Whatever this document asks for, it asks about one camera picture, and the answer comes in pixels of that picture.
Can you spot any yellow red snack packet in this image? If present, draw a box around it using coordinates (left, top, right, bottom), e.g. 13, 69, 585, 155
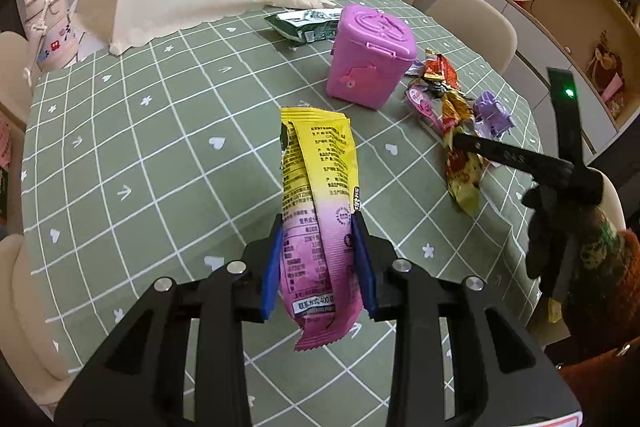
445, 143, 483, 217

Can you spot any gold red wrapper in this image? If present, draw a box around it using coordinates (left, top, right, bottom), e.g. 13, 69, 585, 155
440, 91, 475, 148

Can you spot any yellow pink snack bag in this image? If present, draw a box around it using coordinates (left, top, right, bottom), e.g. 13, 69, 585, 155
280, 107, 362, 351

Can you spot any pink toy trash bin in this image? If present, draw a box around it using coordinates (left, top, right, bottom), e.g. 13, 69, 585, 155
326, 4, 418, 109

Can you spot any near beige chair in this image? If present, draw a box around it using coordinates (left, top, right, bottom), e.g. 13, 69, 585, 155
526, 172, 627, 348

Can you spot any purple toy carriage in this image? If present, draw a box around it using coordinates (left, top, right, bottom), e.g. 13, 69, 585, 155
473, 91, 515, 140

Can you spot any flower bouquet on shelf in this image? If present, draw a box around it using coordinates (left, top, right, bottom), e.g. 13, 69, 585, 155
587, 30, 627, 119

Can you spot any grey sideboard cabinet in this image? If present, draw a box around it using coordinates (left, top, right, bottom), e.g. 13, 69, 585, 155
413, 0, 618, 159

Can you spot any pink cartoon snack packet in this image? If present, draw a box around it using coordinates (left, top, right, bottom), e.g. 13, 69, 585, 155
405, 84, 442, 138

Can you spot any red foil snack packet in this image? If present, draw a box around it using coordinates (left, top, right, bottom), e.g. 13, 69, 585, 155
422, 50, 460, 90

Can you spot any middle beige chair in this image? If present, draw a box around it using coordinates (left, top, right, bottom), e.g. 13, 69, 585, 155
426, 0, 518, 74

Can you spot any green checked tablecloth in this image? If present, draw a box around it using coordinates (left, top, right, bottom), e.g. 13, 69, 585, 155
21, 11, 539, 377

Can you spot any green white snack packet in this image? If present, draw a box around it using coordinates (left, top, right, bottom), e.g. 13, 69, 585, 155
265, 9, 342, 44

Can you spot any pink water bottle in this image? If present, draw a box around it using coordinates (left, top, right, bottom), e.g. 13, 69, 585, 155
24, 0, 78, 89

